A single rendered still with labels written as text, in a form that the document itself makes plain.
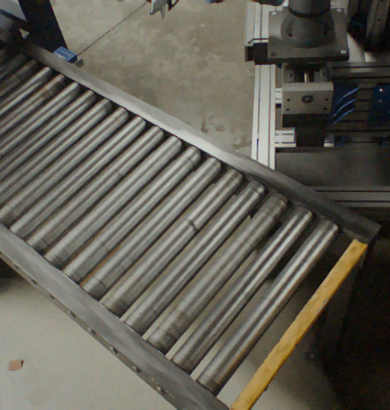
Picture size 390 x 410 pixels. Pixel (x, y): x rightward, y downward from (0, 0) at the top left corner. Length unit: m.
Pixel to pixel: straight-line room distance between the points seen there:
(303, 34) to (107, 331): 0.94
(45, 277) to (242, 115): 1.56
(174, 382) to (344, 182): 1.19
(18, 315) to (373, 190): 1.41
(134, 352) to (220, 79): 1.89
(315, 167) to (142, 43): 1.40
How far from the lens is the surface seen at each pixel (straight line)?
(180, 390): 1.01
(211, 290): 1.09
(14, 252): 1.25
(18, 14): 2.16
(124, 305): 1.11
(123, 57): 2.97
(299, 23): 1.51
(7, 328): 2.13
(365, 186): 1.98
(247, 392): 0.98
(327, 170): 2.02
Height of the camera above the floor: 1.76
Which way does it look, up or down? 54 degrees down
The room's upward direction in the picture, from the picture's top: 11 degrees counter-clockwise
